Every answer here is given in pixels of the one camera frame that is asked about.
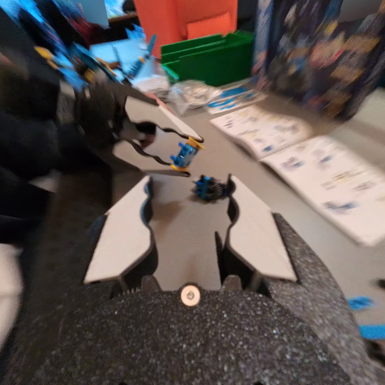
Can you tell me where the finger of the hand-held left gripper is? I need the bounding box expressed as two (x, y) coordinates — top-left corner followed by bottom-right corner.
(124, 96), (204, 143)
(113, 141), (191, 178)

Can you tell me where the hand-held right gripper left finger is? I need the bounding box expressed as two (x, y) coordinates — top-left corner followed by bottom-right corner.
(84, 175), (158, 285)

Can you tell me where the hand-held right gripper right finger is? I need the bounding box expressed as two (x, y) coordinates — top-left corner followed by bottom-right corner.
(215, 174), (298, 283)

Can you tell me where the yellow and blue brick assembly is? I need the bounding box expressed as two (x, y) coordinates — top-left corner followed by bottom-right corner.
(169, 137), (206, 172)

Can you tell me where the black and blue gear assembly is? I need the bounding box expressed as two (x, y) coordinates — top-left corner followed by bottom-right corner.
(193, 174), (236, 203)

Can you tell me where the person's left forearm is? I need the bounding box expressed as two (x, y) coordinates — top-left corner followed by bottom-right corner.
(0, 111), (115, 217)

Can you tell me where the grey desk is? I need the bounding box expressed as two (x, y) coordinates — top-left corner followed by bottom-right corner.
(54, 78), (385, 361)

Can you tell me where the blue and yellow toy model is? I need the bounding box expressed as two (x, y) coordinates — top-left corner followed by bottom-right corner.
(34, 33), (159, 91)

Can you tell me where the blue sticker sheet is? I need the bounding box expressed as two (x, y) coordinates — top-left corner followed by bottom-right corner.
(207, 84), (267, 115)

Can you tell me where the green plastic bin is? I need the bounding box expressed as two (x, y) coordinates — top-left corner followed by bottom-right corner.
(161, 30), (255, 88)

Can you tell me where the open instruction booklet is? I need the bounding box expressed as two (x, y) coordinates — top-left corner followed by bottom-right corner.
(210, 105), (385, 247)

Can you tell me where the orange felt bag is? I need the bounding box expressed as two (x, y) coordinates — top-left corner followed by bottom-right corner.
(133, 0), (239, 59)

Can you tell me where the pile of loose building pieces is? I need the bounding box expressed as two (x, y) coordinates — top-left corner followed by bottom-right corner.
(346, 278), (385, 358)

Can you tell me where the person's white shirt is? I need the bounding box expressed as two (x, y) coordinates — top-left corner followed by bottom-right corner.
(0, 244), (24, 346)

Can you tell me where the dark blue toy kit box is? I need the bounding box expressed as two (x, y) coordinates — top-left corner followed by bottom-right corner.
(251, 0), (385, 121)

